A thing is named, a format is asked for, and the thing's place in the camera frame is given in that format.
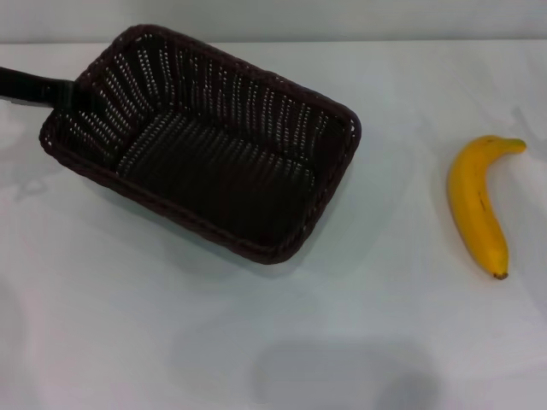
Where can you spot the yellow banana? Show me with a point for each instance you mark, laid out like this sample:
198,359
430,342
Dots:
472,192

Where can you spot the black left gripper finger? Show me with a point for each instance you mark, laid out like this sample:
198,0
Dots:
102,121
38,87

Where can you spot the black woven plastic basket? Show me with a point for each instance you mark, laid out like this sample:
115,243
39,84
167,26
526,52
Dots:
231,183

